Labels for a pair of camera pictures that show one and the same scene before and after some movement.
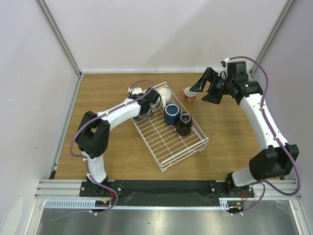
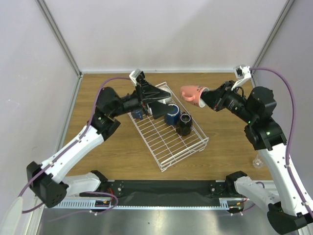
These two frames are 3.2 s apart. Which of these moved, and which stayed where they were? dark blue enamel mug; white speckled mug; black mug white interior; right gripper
Moved: right gripper
Stayed: dark blue enamel mug; black mug white interior; white speckled mug
